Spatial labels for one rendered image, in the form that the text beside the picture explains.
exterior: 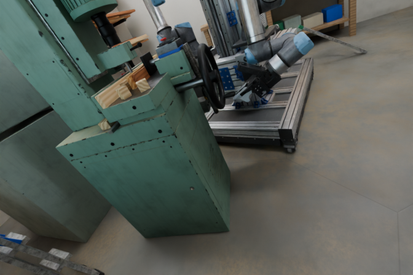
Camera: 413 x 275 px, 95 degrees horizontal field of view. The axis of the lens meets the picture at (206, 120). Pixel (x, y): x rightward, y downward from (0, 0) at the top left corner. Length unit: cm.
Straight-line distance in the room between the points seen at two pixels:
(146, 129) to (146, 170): 24
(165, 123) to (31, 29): 59
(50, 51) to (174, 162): 65
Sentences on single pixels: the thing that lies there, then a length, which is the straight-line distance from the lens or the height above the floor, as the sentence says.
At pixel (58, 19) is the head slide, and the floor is 123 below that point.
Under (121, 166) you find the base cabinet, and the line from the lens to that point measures 98.
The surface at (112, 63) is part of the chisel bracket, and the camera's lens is 93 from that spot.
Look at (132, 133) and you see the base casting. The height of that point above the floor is 76.
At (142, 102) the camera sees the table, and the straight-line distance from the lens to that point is 69.
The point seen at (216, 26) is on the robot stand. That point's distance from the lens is 150.
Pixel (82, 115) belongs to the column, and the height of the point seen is 87.
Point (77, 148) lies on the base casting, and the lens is 103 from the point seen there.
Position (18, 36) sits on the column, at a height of 123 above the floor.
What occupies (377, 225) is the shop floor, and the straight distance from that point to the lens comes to 124.
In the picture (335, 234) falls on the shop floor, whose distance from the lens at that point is 119.
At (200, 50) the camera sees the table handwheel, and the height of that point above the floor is 94.
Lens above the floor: 105
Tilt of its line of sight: 28 degrees down
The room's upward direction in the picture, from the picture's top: 24 degrees counter-clockwise
